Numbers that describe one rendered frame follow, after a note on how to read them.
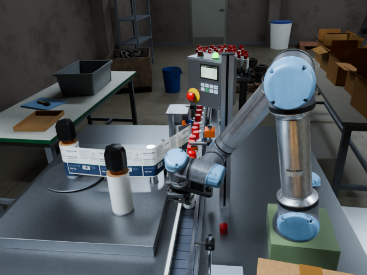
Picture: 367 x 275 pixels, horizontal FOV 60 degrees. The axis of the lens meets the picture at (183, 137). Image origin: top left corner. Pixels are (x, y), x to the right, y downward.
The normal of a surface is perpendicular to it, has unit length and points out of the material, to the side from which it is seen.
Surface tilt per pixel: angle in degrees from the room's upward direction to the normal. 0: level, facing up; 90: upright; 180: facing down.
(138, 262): 0
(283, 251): 90
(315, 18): 90
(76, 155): 90
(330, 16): 90
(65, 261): 0
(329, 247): 1
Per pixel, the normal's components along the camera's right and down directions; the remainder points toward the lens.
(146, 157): -0.04, 0.44
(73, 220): -0.04, -0.90
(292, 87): -0.36, 0.30
